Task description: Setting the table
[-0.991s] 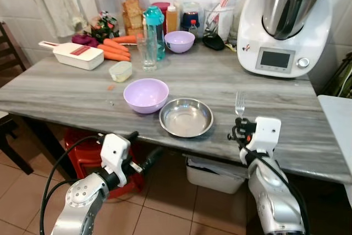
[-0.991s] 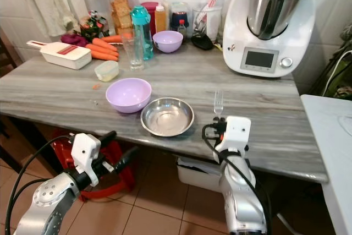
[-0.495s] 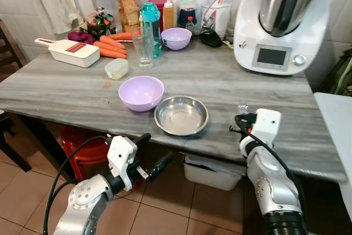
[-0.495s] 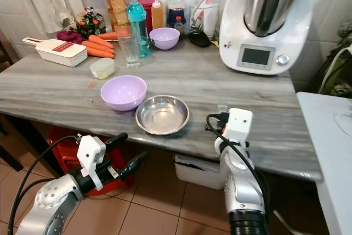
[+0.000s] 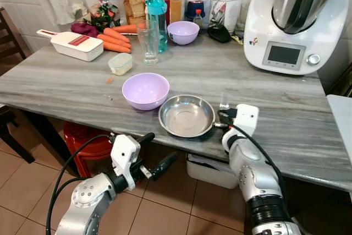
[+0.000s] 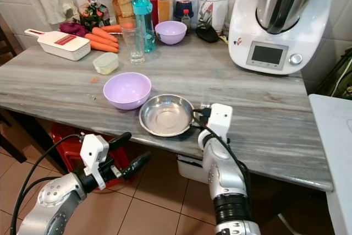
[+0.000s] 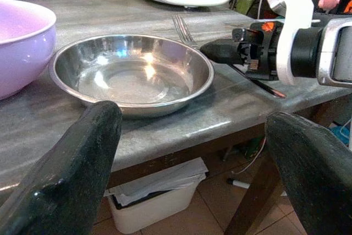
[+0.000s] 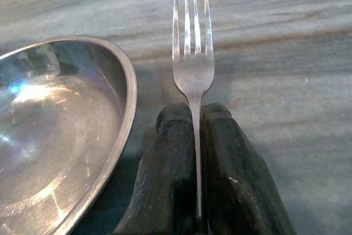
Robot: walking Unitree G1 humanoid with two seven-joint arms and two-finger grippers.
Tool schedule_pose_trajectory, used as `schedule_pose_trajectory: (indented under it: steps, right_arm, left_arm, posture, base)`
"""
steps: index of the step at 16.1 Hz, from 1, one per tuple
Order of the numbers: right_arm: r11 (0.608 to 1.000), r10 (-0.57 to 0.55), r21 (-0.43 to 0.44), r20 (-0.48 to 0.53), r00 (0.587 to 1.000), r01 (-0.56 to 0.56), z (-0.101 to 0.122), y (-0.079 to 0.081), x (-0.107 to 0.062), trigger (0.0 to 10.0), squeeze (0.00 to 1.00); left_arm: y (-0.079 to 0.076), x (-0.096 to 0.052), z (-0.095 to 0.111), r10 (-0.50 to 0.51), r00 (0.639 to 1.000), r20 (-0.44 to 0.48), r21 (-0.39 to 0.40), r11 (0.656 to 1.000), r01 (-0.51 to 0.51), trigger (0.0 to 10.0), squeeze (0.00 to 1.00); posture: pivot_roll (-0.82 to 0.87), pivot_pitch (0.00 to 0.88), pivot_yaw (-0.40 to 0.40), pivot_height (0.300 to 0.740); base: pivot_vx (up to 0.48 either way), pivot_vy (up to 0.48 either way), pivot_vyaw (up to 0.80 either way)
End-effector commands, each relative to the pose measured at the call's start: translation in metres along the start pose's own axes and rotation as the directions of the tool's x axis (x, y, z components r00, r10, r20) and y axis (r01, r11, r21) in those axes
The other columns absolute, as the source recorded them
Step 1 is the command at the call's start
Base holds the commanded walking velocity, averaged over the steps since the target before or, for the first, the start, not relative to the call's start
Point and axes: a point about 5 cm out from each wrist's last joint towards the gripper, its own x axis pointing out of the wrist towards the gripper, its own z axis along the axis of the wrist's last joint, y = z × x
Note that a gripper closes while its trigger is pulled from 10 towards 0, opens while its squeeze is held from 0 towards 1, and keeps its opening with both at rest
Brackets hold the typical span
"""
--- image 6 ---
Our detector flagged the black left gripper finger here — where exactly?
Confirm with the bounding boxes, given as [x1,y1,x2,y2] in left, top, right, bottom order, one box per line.
[121,151,152,182]
[107,132,133,151]

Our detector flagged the stainless steel bowl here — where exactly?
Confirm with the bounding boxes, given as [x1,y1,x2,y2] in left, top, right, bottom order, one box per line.
[139,94,196,138]

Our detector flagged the white storage box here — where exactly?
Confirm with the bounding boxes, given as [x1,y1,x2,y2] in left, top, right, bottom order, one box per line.
[177,155,210,184]

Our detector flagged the large purple plastic bowl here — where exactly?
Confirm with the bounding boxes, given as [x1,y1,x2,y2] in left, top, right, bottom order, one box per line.
[103,72,152,110]

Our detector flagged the red plastic stool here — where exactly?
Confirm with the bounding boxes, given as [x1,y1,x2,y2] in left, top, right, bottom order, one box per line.
[49,122,134,190]

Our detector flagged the small lidded plastic container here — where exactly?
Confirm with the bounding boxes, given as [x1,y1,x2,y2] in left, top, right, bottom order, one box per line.
[92,52,119,75]

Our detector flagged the black pouch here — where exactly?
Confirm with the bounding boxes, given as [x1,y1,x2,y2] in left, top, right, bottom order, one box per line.
[196,22,221,43]

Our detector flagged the small purple plastic bowl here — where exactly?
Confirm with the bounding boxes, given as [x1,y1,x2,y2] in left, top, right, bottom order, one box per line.
[155,21,188,46]

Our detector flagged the clear drinking glass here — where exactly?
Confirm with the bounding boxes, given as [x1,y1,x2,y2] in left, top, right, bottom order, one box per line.
[122,24,146,65]

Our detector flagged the small red capped bottle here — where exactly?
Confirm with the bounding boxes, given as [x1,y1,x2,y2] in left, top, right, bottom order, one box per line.
[181,8,192,29]

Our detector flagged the white kitchen cooking machine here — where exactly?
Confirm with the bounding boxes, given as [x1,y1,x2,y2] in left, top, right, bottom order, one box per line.
[228,0,332,76]

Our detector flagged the orange carrot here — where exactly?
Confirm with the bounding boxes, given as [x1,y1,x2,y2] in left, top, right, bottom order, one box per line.
[91,27,119,44]
[102,24,124,34]
[85,34,119,54]

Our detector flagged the orange sauce bottle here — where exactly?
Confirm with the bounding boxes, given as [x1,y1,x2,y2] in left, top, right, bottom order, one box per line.
[157,0,171,24]

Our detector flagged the white red food packet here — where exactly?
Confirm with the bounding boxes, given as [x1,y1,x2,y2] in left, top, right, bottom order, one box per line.
[200,0,233,32]

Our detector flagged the white grater box red label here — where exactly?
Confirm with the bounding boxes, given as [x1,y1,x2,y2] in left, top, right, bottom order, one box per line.
[24,29,91,62]

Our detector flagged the glass jar blue contents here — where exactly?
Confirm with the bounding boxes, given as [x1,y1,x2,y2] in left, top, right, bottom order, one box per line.
[173,0,196,21]

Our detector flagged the teal water bottle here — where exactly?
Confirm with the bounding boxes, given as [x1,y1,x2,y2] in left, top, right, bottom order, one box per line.
[131,0,155,53]

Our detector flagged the dark purple vegetable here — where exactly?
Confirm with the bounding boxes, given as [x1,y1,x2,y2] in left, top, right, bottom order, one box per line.
[59,22,87,37]

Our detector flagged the white side table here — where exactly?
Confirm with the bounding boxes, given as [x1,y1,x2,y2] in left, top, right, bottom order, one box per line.
[308,94,352,235]

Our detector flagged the dark wooden chair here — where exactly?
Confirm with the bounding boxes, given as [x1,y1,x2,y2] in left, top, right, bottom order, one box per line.
[0,15,19,61]

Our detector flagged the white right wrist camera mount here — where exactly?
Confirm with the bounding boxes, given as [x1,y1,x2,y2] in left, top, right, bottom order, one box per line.
[207,103,234,140]

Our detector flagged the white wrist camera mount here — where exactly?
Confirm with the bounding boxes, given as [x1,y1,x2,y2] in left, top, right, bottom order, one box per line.
[80,133,110,189]
[207,103,234,140]

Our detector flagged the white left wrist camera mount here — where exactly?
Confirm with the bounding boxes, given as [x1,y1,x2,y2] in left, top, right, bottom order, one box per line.
[80,133,110,189]

